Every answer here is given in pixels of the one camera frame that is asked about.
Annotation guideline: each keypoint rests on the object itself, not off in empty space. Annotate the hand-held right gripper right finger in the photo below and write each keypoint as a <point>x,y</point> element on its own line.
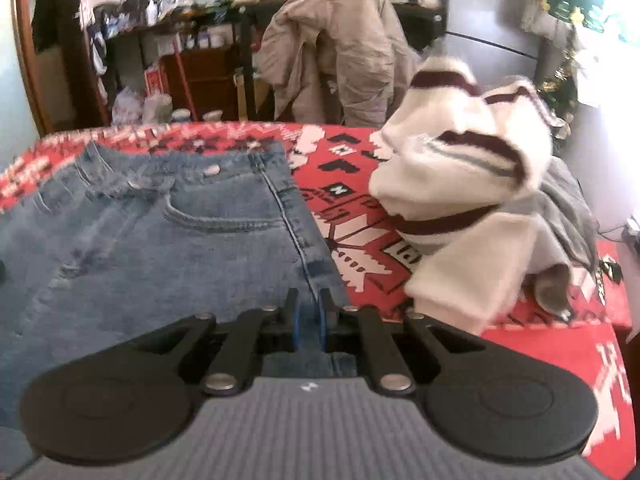
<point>324,326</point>

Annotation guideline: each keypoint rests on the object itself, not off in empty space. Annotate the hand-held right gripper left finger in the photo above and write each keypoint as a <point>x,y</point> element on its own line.
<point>296,327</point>

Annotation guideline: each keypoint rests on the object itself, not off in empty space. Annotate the blue denim jeans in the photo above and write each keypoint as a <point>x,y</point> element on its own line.
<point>150,250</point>

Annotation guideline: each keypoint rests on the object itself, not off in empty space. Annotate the red printed blanket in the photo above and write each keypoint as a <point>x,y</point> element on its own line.
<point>350,200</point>

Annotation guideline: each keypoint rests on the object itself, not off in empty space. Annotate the white maroon-striped sweater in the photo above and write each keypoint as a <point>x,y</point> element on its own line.
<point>450,170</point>

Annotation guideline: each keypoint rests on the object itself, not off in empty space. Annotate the blue pet bowl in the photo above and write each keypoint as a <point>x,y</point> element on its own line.
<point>181,115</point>

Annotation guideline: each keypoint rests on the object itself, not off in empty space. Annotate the plain white plastic bag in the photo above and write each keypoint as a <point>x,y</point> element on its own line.
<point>157,107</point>

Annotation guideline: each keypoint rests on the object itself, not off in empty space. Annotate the brown wooden dresser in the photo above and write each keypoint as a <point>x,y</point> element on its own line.
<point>210,80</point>

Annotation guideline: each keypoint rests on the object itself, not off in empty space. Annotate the grey cloth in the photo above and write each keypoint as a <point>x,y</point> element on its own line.
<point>570,210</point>

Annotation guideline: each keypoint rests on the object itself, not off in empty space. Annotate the beige padded jacket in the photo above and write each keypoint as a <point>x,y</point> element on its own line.
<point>345,50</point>

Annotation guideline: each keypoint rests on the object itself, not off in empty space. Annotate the white red-print plastic bag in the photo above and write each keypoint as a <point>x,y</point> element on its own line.
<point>125,107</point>

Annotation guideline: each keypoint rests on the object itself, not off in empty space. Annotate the red cardboard box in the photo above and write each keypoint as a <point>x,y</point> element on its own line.
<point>154,82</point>

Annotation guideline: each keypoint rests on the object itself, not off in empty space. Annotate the small decorated christmas tree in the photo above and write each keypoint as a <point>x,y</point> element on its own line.
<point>560,90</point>

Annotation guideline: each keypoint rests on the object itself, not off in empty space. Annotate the silver refrigerator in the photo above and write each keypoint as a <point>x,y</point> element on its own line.
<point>495,15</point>

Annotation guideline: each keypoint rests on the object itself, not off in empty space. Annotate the black frame table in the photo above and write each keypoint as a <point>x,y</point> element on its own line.
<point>246,50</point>

